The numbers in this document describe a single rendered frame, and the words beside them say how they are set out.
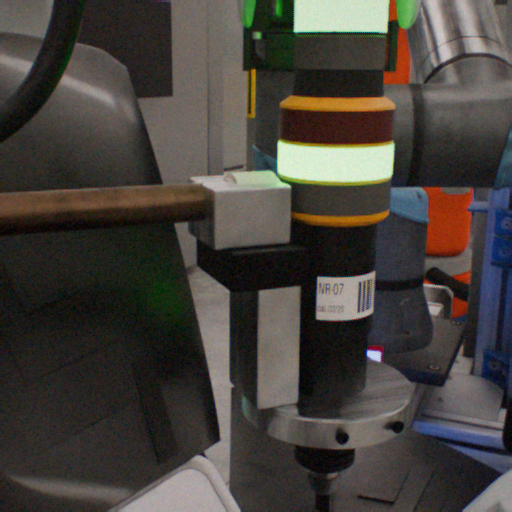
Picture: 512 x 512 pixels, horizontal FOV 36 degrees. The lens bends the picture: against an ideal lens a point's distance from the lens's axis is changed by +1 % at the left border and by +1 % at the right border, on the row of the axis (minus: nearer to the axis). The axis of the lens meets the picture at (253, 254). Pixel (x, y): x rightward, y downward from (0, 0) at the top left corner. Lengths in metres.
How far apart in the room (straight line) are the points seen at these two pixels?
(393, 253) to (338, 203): 0.79
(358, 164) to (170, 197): 0.07
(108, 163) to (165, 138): 4.51
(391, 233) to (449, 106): 0.52
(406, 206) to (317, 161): 0.79
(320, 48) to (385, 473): 0.30
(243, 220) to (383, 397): 0.09
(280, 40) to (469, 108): 0.23
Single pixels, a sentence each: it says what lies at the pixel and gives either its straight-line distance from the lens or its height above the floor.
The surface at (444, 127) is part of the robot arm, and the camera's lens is 0.56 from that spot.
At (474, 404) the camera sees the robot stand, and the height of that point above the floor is 0.95.
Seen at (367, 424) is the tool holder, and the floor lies 1.31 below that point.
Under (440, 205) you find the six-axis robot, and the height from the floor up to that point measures 0.67.
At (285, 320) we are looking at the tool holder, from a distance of 0.29.
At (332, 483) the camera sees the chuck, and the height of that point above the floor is 1.27.
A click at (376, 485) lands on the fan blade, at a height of 1.19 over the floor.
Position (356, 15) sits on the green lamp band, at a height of 1.45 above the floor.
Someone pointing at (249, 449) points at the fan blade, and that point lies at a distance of 0.53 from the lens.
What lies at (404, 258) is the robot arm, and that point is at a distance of 1.08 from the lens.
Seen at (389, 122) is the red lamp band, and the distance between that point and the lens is 0.29.
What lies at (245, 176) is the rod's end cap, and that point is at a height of 1.40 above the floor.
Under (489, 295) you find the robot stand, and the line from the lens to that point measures 1.26.
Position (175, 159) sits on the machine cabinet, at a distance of 4.96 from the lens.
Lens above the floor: 1.44
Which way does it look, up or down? 15 degrees down
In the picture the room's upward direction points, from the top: 1 degrees clockwise
